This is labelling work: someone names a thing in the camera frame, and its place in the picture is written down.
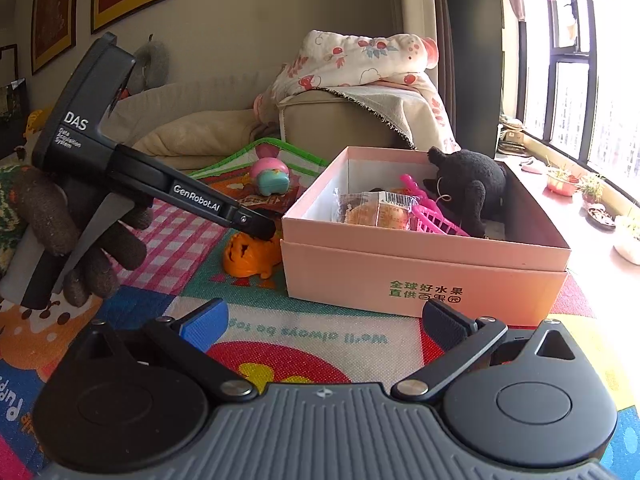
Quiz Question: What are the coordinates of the black plush toy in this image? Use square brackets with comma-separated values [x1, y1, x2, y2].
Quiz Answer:
[423, 146, 508, 239]

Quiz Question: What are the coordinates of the beige sofa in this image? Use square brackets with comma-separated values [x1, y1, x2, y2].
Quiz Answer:
[50, 72, 441, 171]

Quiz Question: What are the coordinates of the dark dish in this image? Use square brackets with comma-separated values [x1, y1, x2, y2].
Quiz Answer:
[584, 204, 620, 232]

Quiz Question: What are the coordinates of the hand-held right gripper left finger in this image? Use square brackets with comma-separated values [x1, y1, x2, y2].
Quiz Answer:
[75, 297, 256, 404]

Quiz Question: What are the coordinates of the brown curtain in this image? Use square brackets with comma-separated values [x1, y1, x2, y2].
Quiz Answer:
[431, 0, 503, 153]

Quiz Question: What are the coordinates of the pink and teal toy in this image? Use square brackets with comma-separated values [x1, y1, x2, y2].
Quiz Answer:
[249, 156, 294, 197]

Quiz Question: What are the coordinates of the small green potted plant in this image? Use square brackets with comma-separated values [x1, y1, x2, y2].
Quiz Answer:
[576, 171, 607, 205]

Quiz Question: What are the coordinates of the small cardboard box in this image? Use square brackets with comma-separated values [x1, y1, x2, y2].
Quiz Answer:
[499, 119, 527, 157]

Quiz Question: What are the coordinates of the yellow plush toy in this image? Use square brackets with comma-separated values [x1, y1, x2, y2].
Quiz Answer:
[22, 109, 52, 137]

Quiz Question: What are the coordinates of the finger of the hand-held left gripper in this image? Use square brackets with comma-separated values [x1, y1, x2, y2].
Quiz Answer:
[227, 206, 277, 241]

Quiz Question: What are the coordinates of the orange toy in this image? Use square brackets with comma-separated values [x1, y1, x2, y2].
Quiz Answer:
[221, 231, 284, 279]

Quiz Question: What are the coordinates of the red plant pot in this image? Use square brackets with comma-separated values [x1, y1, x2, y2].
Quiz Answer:
[544, 164, 577, 195]

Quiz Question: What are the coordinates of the person's left hand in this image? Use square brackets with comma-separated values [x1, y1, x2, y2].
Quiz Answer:
[11, 164, 154, 309]

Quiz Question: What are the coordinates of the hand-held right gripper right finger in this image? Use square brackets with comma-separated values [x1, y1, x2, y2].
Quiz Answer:
[391, 300, 594, 404]

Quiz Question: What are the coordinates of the pink cardboard box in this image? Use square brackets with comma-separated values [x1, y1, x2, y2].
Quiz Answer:
[280, 146, 572, 320]

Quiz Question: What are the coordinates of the beige blanket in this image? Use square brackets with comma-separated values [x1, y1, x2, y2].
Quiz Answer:
[101, 92, 273, 171]

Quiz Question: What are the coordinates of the pink toy basket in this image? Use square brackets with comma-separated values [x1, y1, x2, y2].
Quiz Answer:
[399, 173, 471, 237]

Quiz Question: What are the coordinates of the black window frame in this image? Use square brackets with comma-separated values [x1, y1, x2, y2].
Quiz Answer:
[499, 0, 640, 198]

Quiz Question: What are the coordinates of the colourful play mat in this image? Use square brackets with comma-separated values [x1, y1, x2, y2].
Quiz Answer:
[0, 157, 640, 480]

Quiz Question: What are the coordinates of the floral blanket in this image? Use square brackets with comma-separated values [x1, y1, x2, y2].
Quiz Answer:
[271, 29, 462, 153]

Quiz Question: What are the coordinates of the grey woven cloth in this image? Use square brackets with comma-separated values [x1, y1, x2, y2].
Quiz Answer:
[322, 85, 418, 150]

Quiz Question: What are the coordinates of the grey neck pillow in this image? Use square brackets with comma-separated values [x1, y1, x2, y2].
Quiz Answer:
[127, 35, 171, 96]

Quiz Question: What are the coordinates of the pink plush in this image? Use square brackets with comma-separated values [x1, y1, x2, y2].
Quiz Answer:
[251, 92, 281, 125]

